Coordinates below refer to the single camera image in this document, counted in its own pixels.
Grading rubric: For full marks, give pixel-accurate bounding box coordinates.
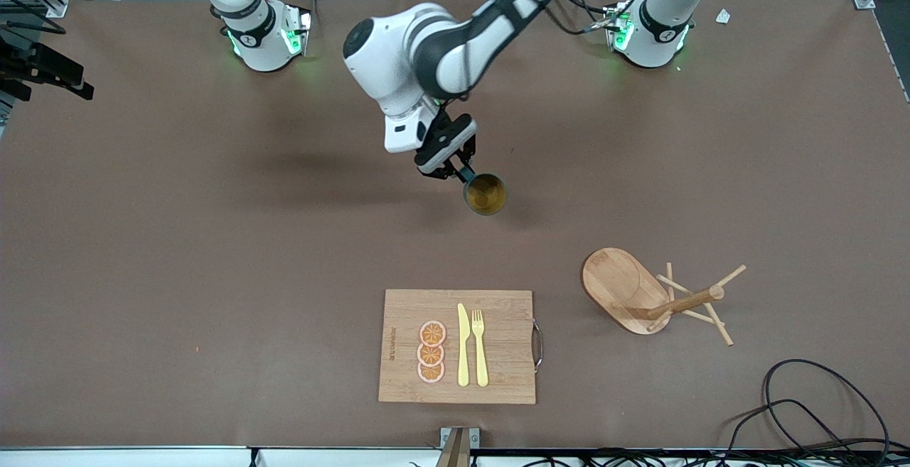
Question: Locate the white table edge rail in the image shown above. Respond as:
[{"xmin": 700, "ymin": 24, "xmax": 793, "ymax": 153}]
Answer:
[{"xmin": 0, "ymin": 445, "xmax": 443, "ymax": 467}]

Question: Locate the yellow plastic fork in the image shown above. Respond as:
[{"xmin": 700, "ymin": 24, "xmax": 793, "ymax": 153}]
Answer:
[{"xmin": 471, "ymin": 309, "xmax": 490, "ymax": 388}]

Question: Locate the black looped cable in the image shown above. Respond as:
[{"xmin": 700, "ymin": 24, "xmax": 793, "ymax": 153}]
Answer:
[
  {"xmin": 763, "ymin": 358, "xmax": 891, "ymax": 457},
  {"xmin": 724, "ymin": 399, "xmax": 865, "ymax": 457}
]

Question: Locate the bamboo cutting board, metal handle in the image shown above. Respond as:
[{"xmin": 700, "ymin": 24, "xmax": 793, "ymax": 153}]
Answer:
[{"xmin": 378, "ymin": 289, "xmax": 545, "ymax": 405}]

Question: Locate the yellow plastic knife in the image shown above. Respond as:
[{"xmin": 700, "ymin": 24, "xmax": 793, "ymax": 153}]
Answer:
[{"xmin": 457, "ymin": 303, "xmax": 471, "ymax": 388}]

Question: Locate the wooden cup rack with pegs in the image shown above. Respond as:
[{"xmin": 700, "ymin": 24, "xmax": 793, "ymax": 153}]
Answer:
[{"xmin": 582, "ymin": 247, "xmax": 748, "ymax": 347}]

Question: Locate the metal mount bracket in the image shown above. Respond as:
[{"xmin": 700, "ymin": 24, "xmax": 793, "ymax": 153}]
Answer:
[{"xmin": 435, "ymin": 426, "xmax": 481, "ymax": 467}]

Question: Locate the brown table cover mat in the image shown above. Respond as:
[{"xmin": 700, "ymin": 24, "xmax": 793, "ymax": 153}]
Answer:
[{"xmin": 0, "ymin": 0, "xmax": 910, "ymax": 451}]

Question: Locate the black cable at arm base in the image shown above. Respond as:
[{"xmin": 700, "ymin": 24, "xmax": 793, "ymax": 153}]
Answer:
[{"xmin": 546, "ymin": 0, "xmax": 618, "ymax": 34}]

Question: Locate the teal ribbed cup with handle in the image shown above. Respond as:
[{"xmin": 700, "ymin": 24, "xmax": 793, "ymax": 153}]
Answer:
[{"xmin": 459, "ymin": 166, "xmax": 508, "ymax": 217}]

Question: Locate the black cable bundle under table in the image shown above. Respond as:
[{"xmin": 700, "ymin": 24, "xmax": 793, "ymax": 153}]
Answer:
[{"xmin": 409, "ymin": 449, "xmax": 910, "ymax": 467}]

